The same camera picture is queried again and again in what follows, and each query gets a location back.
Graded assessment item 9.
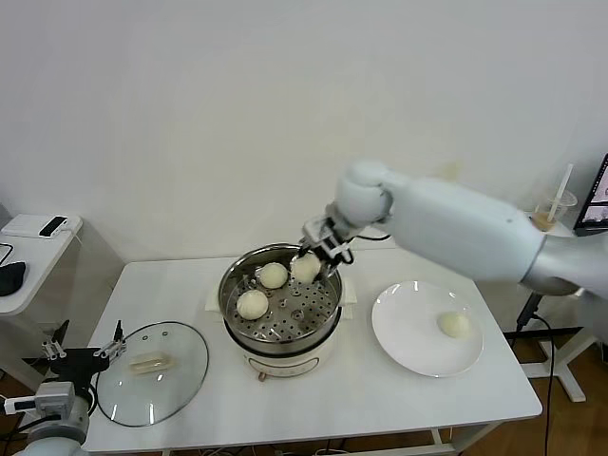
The flat white box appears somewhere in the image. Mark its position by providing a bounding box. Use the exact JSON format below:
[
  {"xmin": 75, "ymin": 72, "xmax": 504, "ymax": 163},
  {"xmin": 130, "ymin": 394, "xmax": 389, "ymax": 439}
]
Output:
[{"xmin": 0, "ymin": 214, "xmax": 82, "ymax": 238}]

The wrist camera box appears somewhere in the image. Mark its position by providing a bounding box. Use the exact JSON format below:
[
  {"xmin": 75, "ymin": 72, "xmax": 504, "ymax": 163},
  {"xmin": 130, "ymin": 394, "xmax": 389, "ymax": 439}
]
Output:
[
  {"xmin": 302, "ymin": 215, "xmax": 336, "ymax": 243},
  {"xmin": 2, "ymin": 382, "xmax": 75, "ymax": 414}
]

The round white plate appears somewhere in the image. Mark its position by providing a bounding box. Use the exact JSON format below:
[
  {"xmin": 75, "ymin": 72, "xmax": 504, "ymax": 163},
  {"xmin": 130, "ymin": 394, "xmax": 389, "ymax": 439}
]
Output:
[{"xmin": 370, "ymin": 279, "xmax": 485, "ymax": 379}]

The white drinking straw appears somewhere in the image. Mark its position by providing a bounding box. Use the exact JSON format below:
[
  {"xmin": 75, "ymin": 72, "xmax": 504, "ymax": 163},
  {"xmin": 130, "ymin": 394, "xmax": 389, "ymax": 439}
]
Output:
[{"xmin": 545, "ymin": 163, "xmax": 575, "ymax": 223}]

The white steamed baozi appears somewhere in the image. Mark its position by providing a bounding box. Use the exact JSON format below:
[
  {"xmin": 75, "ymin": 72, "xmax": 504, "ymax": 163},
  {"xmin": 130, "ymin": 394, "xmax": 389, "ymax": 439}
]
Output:
[
  {"xmin": 436, "ymin": 312, "xmax": 471, "ymax": 339},
  {"xmin": 258, "ymin": 263, "xmax": 290, "ymax": 290},
  {"xmin": 236, "ymin": 290, "xmax": 270, "ymax": 320},
  {"xmin": 290, "ymin": 254, "xmax": 322, "ymax": 282}
]

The black smartphone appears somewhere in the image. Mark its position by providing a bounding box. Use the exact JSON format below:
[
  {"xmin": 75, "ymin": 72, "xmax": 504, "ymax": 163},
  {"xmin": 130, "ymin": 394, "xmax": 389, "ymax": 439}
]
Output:
[{"xmin": 37, "ymin": 216, "xmax": 68, "ymax": 238}]

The black cloth pouch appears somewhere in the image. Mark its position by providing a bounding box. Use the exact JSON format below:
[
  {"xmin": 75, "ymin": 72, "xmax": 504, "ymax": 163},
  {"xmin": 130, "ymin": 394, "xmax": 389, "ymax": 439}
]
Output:
[{"xmin": 0, "ymin": 261, "xmax": 29, "ymax": 298}]

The white side table with laptop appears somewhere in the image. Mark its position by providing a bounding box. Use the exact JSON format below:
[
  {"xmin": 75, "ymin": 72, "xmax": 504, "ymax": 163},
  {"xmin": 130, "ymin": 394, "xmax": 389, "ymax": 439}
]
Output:
[{"xmin": 522, "ymin": 213, "xmax": 608, "ymax": 405}]

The white side table with phone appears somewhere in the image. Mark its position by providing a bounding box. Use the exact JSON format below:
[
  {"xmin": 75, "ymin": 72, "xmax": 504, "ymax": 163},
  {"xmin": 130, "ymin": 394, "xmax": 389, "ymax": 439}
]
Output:
[{"xmin": 0, "ymin": 214, "xmax": 125, "ymax": 405}]

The round glass pot lid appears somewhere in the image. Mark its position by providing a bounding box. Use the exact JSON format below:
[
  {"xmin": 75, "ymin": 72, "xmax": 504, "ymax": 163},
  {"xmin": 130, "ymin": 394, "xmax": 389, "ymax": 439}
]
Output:
[{"xmin": 97, "ymin": 321, "xmax": 210, "ymax": 427}]

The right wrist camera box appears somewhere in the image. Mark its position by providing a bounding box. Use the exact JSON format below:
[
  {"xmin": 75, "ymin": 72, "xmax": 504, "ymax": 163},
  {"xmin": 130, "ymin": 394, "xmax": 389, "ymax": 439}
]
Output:
[{"xmin": 302, "ymin": 215, "xmax": 336, "ymax": 243}]

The plastic cup of milk tea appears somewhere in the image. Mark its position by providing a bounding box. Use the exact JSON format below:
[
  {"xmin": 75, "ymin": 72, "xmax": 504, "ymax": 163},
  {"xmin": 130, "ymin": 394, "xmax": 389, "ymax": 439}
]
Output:
[{"xmin": 531, "ymin": 192, "xmax": 579, "ymax": 234}]

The perforated steel steamer basket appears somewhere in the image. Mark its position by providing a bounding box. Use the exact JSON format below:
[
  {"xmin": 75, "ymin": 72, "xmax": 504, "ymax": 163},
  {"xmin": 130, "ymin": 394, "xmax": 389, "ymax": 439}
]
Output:
[{"xmin": 218, "ymin": 244, "xmax": 343, "ymax": 351}]

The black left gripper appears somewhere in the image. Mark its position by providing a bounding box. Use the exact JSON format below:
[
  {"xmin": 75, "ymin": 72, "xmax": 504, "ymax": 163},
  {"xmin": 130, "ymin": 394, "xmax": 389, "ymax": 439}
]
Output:
[{"xmin": 41, "ymin": 320, "xmax": 128, "ymax": 381}]

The black laptop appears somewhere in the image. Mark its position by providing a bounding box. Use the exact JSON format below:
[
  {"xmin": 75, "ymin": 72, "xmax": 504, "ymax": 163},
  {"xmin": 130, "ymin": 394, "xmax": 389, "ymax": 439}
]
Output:
[{"xmin": 574, "ymin": 152, "xmax": 608, "ymax": 238}]

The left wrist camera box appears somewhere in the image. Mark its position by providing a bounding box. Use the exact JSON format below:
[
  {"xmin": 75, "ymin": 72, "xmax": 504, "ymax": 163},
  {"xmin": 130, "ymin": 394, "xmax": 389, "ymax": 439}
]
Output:
[{"xmin": 2, "ymin": 382, "xmax": 75, "ymax": 414}]

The white electric cooking pot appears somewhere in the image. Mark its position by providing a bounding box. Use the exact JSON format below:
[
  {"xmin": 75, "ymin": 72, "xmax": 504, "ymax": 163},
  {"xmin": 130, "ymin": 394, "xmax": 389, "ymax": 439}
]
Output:
[{"xmin": 203, "ymin": 275, "xmax": 358, "ymax": 384}]

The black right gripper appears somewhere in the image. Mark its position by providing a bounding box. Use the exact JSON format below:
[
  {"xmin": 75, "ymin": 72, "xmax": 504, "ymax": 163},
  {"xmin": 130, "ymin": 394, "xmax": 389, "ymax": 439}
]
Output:
[{"xmin": 290, "ymin": 227, "xmax": 357, "ymax": 284}]

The black power adapter cable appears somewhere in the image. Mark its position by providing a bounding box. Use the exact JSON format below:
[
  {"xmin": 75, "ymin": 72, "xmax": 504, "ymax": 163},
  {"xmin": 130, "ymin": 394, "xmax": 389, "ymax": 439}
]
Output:
[{"xmin": 515, "ymin": 292, "xmax": 560, "ymax": 456}]

